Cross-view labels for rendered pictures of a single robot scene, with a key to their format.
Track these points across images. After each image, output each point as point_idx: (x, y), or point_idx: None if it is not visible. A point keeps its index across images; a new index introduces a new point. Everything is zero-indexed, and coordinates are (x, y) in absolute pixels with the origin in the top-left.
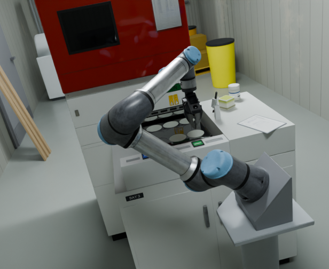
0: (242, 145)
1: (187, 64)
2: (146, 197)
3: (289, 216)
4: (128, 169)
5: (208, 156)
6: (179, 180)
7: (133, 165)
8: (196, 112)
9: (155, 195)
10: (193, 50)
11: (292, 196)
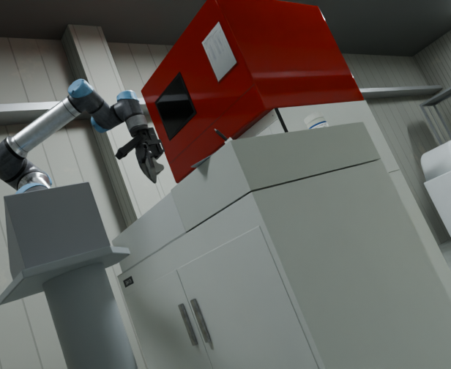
0: (184, 196)
1: (67, 99)
2: (135, 283)
3: (22, 263)
4: (116, 243)
5: None
6: (150, 258)
7: (117, 238)
8: (119, 156)
9: (140, 280)
10: (75, 83)
11: (290, 302)
